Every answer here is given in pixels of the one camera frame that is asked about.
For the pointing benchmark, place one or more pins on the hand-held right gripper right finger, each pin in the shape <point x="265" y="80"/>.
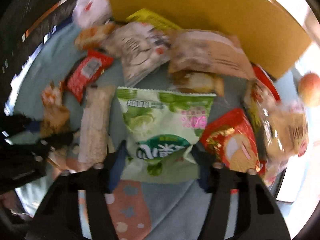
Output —
<point x="203" y="175"/>

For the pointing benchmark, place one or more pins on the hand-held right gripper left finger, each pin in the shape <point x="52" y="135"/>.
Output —
<point x="116" y="170"/>

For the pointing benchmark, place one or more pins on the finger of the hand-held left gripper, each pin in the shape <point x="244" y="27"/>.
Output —
<point x="57" y="141"/>
<point x="17" y="125"/>

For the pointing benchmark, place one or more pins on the green and white snack packet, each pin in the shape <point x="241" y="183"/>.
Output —
<point x="162" y="125"/>

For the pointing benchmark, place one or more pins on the yellow cardboard box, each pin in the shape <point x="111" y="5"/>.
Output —
<point x="212" y="10"/>

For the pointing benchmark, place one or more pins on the orange chips packet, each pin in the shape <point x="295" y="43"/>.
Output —
<point x="53" y="110"/>

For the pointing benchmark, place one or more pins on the beige oat bar packet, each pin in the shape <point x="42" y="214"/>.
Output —
<point x="96" y="125"/>

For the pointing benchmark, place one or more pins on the red and gold snack packet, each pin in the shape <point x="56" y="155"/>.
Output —
<point x="230" y="140"/>

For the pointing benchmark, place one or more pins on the light blue printed tablecloth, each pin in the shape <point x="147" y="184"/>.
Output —
<point x="170" y="205"/>

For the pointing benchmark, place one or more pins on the red brown snack bar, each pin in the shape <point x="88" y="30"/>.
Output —
<point x="87" y="72"/>

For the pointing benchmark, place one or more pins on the bun packet with red label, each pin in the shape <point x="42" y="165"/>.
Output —
<point x="285" y="135"/>

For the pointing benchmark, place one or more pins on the golden cake packet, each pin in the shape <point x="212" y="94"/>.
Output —
<point x="200" y="82"/>

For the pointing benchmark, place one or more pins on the red cartoon snack packet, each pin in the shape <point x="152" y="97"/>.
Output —
<point x="265" y="85"/>

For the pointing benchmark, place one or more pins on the orange snack packet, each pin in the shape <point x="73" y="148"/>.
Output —
<point x="93" y="36"/>

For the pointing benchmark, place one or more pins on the white cartoon snack packet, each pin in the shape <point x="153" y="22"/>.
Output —
<point x="140" y="50"/>

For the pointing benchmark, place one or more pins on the brown bread packet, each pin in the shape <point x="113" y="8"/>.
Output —
<point x="210" y="52"/>

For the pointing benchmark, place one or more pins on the red apple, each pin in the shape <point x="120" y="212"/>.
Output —
<point x="311" y="90"/>

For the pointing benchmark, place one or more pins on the white plastic bag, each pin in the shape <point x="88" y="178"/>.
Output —
<point x="92" y="7"/>

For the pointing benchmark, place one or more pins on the yellow snack packet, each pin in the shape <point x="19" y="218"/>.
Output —
<point x="152" y="20"/>

